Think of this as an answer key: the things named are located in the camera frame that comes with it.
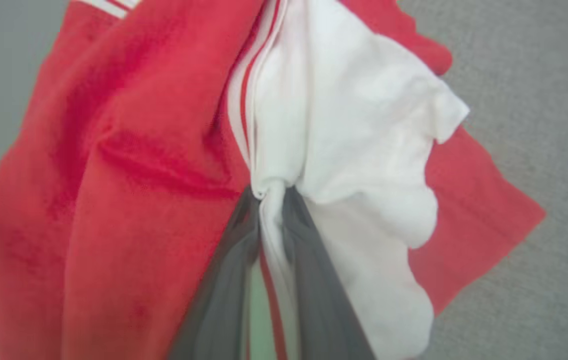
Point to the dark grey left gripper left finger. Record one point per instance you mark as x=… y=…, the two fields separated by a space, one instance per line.
x=224 y=290

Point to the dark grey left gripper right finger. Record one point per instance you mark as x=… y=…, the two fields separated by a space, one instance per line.
x=318 y=300

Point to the red and white basketball jersey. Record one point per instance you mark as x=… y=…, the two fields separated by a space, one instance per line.
x=114 y=200

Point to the grey fabric sofa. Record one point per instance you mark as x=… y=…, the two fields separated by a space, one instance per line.
x=538 y=100

